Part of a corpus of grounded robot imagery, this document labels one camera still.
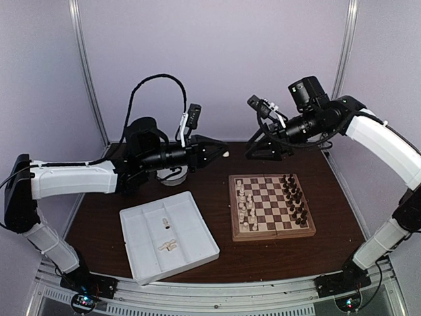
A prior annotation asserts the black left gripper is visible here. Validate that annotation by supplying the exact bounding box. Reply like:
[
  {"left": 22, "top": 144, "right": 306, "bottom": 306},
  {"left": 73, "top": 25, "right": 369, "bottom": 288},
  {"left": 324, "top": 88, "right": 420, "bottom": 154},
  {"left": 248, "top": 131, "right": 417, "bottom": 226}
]
[{"left": 140, "top": 134, "right": 229, "bottom": 174}]

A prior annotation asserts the white piece in tray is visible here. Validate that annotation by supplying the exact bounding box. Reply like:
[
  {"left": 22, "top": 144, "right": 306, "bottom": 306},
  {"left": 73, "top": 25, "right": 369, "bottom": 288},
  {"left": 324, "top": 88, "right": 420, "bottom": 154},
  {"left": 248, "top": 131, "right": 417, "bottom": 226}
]
[{"left": 162, "top": 218, "right": 170, "bottom": 229}]

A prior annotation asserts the white compartment tray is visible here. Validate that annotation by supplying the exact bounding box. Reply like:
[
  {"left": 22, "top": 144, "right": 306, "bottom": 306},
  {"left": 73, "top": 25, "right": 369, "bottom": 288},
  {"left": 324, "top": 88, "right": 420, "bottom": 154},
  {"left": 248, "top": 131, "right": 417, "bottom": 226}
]
[{"left": 120, "top": 191, "right": 220, "bottom": 285}]

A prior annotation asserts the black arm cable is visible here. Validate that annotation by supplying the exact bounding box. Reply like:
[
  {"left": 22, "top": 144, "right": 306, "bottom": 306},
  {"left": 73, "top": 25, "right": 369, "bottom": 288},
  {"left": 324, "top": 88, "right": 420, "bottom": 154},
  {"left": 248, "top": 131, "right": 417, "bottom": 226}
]
[
  {"left": 0, "top": 74, "right": 189, "bottom": 228},
  {"left": 358, "top": 259, "right": 385, "bottom": 294}
]

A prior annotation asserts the left aluminium corner post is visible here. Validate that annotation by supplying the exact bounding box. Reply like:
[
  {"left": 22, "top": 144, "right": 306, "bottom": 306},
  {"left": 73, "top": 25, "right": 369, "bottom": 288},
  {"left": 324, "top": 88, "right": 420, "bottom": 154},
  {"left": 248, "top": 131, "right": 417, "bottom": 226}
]
[{"left": 68, "top": 0, "right": 110, "bottom": 147}]

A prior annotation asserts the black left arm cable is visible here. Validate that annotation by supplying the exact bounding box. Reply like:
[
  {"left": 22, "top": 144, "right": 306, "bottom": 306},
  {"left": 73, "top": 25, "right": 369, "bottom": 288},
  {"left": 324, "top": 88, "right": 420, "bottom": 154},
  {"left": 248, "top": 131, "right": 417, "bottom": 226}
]
[{"left": 0, "top": 74, "right": 189, "bottom": 228}]

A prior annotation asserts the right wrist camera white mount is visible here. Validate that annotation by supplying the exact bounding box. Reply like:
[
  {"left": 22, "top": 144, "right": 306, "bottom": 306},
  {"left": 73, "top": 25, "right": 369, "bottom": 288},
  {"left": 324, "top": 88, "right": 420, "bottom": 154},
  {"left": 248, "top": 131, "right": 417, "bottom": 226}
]
[{"left": 247, "top": 95, "right": 288, "bottom": 129}]

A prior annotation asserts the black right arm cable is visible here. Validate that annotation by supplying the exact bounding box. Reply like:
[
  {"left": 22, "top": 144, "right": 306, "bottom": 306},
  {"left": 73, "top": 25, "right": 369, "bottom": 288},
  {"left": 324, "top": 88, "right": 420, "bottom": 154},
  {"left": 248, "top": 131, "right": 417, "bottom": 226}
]
[{"left": 358, "top": 259, "right": 385, "bottom": 294}]

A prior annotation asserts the white scalloped bowl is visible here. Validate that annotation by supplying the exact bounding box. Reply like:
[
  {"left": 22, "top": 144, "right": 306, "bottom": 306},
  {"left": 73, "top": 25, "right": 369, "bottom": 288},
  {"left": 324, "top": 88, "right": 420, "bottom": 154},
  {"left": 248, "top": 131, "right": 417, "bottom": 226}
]
[{"left": 157, "top": 174, "right": 187, "bottom": 187}]

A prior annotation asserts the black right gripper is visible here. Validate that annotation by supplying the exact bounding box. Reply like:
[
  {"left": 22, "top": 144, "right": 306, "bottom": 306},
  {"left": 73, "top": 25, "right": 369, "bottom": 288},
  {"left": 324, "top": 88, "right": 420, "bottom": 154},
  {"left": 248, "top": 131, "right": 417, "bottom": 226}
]
[{"left": 245, "top": 107, "right": 328, "bottom": 161}]

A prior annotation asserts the aluminium front frame rail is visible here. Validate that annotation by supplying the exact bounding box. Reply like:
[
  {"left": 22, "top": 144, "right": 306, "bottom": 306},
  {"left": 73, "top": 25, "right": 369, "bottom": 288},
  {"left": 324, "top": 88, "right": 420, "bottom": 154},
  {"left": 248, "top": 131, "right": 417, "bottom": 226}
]
[{"left": 24, "top": 259, "right": 409, "bottom": 315}]

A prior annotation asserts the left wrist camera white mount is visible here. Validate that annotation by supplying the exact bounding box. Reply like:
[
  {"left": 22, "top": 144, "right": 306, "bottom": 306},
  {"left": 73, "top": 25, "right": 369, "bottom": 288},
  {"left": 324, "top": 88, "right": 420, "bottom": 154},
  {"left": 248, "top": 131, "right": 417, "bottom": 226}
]
[{"left": 176, "top": 103, "right": 202, "bottom": 147}]

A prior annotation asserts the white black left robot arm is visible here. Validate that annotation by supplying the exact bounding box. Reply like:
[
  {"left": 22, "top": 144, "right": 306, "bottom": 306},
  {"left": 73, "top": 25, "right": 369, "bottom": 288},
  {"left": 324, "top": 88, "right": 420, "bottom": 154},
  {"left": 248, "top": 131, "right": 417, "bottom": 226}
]
[{"left": 2, "top": 117, "right": 228, "bottom": 292}]

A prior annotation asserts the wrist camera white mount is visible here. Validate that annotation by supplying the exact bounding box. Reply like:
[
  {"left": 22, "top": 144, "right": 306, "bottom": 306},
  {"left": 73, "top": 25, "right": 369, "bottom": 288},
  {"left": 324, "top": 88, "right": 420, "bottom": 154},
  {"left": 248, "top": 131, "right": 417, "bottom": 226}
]
[
  {"left": 176, "top": 103, "right": 202, "bottom": 147},
  {"left": 247, "top": 95, "right": 288, "bottom": 129}
]

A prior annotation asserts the aluminium corner post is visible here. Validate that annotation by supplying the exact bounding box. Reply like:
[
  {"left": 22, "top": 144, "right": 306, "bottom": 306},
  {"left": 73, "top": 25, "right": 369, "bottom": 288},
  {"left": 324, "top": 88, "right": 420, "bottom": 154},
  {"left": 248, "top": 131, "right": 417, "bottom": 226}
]
[
  {"left": 332, "top": 0, "right": 359, "bottom": 99},
  {"left": 68, "top": 0, "right": 110, "bottom": 147}
]

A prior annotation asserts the right aluminium corner post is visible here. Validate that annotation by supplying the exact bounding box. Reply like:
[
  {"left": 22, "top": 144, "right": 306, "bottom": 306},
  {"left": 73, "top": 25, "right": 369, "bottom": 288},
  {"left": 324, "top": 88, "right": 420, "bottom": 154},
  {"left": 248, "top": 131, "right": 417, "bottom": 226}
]
[{"left": 332, "top": 0, "right": 359, "bottom": 99}]

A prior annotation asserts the pile of white chess pieces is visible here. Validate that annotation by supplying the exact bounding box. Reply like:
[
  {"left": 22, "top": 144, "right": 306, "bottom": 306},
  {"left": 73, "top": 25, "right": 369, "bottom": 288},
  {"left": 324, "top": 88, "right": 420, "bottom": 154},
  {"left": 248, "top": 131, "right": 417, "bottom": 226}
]
[{"left": 158, "top": 239, "right": 177, "bottom": 251}]

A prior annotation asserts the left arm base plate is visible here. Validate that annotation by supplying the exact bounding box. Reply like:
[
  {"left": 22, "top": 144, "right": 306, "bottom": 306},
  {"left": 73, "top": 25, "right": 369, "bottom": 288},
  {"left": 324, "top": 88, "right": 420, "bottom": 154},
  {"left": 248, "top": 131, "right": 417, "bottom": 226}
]
[{"left": 60, "top": 274, "right": 118, "bottom": 299}]

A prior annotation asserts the wooden chess board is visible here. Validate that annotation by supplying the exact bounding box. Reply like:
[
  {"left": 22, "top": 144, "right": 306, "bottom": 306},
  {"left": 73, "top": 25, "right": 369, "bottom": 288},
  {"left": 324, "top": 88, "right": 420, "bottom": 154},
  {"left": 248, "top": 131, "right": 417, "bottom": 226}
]
[{"left": 228, "top": 173, "right": 316, "bottom": 242}]

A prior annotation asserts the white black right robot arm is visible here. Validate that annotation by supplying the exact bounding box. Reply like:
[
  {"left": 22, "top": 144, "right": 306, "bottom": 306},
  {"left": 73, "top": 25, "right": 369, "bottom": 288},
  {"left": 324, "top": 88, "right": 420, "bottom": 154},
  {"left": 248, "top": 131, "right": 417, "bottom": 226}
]
[{"left": 246, "top": 76, "right": 420, "bottom": 291}]

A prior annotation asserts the row of dark chess pieces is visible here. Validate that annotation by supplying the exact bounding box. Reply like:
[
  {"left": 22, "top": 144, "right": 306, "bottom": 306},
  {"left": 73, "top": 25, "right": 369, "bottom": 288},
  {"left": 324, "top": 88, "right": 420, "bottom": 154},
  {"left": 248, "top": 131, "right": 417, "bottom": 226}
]
[{"left": 280, "top": 174, "right": 309, "bottom": 228}]

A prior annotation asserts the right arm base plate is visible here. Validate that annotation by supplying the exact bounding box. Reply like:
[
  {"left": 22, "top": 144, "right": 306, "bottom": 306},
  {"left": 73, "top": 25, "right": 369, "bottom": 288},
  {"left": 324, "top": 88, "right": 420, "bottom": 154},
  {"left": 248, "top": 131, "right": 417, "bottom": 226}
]
[{"left": 314, "top": 271, "right": 371, "bottom": 298}]

